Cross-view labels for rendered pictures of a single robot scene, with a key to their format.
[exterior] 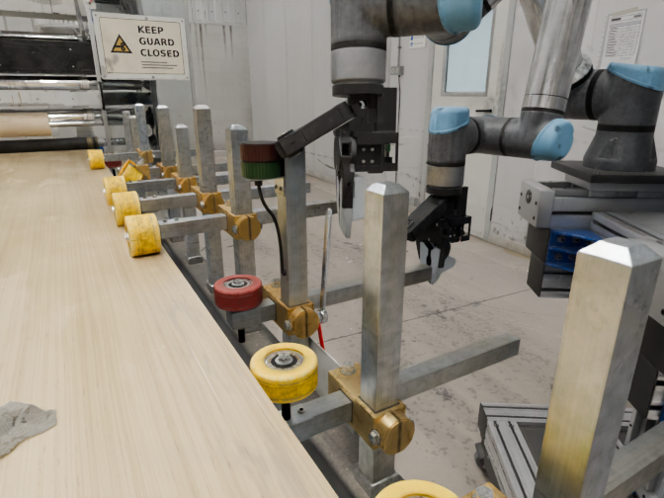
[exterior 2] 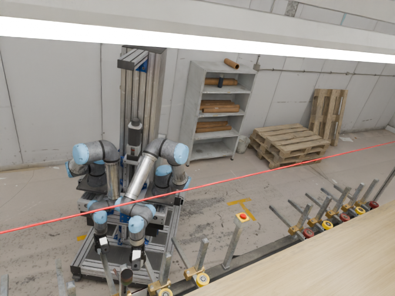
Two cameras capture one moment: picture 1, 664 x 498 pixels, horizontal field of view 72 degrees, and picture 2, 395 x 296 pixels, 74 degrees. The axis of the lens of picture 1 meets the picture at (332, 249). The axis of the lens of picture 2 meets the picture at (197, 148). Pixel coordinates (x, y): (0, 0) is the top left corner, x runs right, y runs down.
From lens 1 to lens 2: 1.59 m
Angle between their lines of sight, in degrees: 85
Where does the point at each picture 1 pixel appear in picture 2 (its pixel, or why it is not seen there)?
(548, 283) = not seen: hidden behind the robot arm
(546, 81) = (117, 192)
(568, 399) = (203, 254)
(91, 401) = not seen: outside the picture
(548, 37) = (115, 182)
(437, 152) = (103, 226)
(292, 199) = not seen: hidden behind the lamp
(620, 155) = (103, 181)
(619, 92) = (99, 167)
